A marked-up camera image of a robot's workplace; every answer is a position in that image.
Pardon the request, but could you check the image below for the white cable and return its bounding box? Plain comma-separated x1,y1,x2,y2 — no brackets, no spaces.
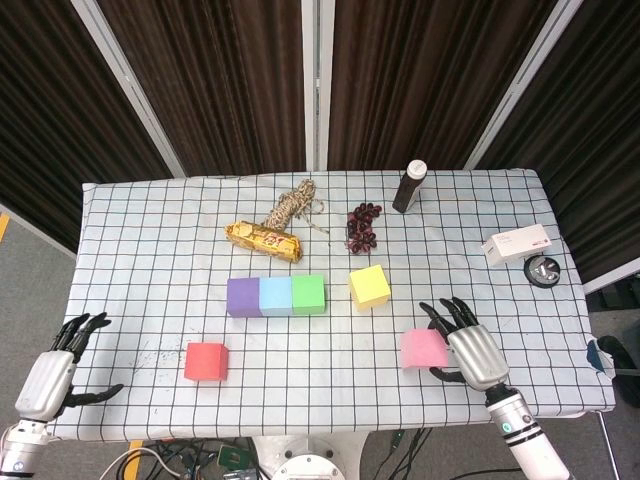
99,447,176,480

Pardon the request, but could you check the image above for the white partition base rail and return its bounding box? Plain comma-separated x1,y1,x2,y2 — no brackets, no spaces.
0,202,79,260
582,272,640,295

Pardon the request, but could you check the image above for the yellow foam cube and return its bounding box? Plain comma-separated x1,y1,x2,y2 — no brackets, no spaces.
348,264,392,312

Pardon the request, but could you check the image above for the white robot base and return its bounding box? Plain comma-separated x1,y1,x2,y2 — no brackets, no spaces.
252,432,371,480

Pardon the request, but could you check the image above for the dark bottle white cap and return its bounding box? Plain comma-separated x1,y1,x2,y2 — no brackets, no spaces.
391,159,428,215

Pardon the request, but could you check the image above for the black round tin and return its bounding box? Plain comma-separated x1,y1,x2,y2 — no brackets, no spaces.
523,254,561,290

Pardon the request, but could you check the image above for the black cables green connector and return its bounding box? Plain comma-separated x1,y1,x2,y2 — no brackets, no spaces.
384,428,434,480

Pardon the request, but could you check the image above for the red foam cube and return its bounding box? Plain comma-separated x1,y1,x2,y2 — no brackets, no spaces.
183,341,230,383

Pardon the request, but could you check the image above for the dark brown curtain panel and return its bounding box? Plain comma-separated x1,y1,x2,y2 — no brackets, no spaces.
474,0,640,284
327,0,559,172
97,0,307,177
0,0,174,251

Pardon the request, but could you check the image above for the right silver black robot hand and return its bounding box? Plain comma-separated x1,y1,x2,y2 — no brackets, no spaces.
418,296,511,393

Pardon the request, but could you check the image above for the black cable bundle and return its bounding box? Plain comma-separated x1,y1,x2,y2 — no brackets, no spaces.
149,435,266,480

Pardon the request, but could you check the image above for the green foam cube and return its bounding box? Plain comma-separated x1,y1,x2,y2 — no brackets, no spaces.
291,272,330,316

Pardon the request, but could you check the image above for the golden biscuit packet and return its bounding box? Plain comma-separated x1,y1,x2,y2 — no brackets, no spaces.
222,220,305,264

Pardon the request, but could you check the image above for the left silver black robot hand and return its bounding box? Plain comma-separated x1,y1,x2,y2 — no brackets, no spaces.
14,312,125,421

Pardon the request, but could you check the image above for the white partition post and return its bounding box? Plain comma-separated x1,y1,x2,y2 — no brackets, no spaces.
299,0,335,171
69,0,189,179
462,0,586,171

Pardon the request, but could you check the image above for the light blue foam cube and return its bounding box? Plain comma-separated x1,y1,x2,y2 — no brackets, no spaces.
258,276,296,318

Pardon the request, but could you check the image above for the white black checkered tablecloth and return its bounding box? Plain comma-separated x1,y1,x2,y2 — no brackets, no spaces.
38,168,616,444

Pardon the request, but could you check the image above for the purple foam cube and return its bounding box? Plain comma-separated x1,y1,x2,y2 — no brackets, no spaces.
226,277,264,319

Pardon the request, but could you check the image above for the dark red grape bunch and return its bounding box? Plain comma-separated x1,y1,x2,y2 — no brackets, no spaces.
344,201,384,255

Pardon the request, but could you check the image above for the green circuit board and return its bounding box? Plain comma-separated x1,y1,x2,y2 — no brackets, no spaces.
217,442,247,469

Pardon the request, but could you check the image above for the pink foam cube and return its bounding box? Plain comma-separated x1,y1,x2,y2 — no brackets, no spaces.
398,328,451,373

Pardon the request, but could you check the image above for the white cardboard box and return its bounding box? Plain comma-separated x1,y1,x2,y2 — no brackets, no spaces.
481,224,553,268

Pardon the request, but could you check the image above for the braided rope bundle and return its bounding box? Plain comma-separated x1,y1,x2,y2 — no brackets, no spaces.
263,179,331,236

